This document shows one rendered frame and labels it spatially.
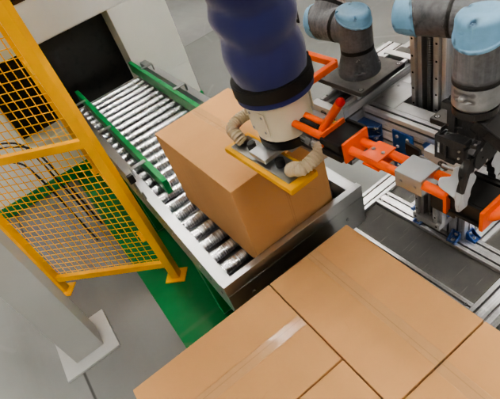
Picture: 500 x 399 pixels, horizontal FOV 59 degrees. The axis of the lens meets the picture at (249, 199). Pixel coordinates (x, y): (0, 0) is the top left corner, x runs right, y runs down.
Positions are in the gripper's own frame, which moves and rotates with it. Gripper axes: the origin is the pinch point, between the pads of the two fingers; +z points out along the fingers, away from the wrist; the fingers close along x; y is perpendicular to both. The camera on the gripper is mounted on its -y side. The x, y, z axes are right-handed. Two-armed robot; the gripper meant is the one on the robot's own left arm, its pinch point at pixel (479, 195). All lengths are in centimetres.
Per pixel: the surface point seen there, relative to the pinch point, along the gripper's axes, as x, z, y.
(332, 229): -15, 71, 69
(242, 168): 9, 26, 80
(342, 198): -23, 59, 69
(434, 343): 1, 67, 9
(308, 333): 25, 67, 39
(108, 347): 91, 120, 137
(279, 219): 5, 51, 73
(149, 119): -5, 65, 226
